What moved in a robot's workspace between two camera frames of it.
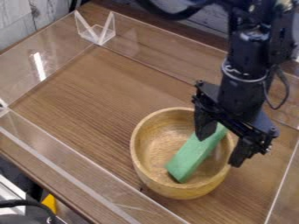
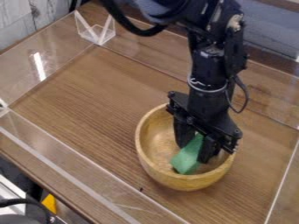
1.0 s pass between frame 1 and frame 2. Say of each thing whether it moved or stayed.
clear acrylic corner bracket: stayed
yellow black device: stayed
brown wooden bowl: moved
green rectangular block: moved
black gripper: moved
